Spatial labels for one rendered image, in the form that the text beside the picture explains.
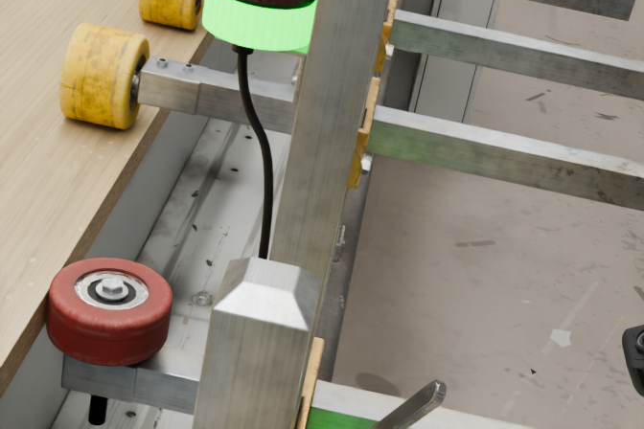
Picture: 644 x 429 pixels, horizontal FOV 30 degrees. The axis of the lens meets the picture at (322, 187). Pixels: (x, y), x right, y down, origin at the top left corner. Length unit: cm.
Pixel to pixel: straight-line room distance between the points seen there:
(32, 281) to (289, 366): 41
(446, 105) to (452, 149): 217
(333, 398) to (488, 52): 50
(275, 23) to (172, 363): 28
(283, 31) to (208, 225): 84
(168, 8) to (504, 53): 34
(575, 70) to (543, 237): 176
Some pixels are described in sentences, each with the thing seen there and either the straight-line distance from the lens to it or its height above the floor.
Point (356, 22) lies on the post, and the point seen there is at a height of 114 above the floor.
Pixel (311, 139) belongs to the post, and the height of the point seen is 107.
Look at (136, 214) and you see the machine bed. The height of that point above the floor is 69.
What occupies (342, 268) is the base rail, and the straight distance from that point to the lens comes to 126.
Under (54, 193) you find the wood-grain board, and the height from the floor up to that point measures 90.
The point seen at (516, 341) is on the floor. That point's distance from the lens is 253.
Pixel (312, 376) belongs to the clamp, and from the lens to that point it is 81.
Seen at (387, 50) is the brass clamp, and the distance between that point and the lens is 115.
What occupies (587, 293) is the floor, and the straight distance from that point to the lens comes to 278.
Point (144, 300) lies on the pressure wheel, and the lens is 80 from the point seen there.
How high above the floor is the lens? 135
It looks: 28 degrees down
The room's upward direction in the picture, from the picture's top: 12 degrees clockwise
